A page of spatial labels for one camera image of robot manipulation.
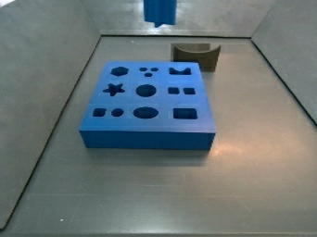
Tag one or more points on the dark grey curved holder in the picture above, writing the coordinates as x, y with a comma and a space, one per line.
198, 53

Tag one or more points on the blue shape-sorting block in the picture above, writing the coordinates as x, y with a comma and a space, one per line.
148, 104

